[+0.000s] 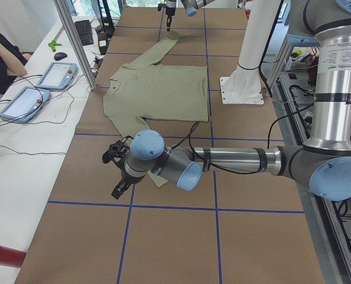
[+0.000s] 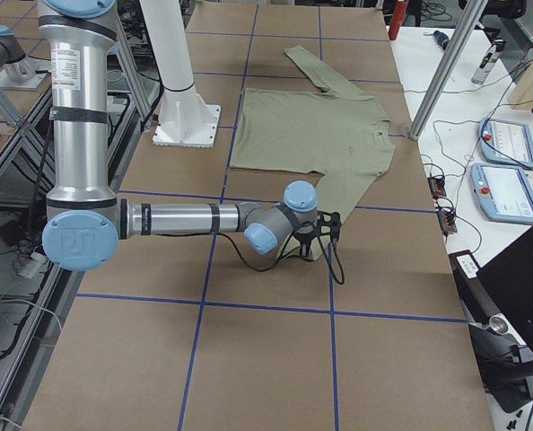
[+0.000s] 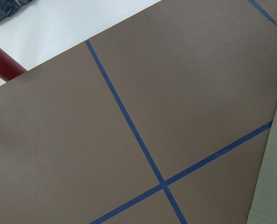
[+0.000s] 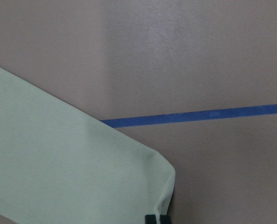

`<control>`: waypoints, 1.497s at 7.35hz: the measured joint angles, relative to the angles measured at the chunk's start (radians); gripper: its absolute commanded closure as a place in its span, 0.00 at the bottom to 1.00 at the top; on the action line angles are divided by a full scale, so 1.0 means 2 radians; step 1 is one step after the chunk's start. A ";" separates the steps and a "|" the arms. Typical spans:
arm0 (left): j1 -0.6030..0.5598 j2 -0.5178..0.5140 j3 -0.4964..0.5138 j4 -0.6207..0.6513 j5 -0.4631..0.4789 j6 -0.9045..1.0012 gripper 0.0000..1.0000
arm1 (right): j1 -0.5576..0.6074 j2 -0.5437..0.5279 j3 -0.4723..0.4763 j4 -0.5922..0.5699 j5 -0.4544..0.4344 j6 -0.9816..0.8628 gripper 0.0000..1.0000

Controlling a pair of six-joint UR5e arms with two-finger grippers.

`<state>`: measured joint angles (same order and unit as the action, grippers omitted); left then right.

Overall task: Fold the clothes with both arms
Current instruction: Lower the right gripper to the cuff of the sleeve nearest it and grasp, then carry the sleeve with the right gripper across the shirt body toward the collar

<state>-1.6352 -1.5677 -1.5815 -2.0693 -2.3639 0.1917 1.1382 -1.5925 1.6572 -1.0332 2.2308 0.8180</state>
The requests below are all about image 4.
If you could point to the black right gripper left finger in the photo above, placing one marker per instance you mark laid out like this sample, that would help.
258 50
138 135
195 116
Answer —
150 219

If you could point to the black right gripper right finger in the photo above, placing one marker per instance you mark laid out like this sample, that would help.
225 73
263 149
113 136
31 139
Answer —
165 219

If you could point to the olive green long-sleeve shirt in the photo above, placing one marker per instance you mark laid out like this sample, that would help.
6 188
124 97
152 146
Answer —
58 165

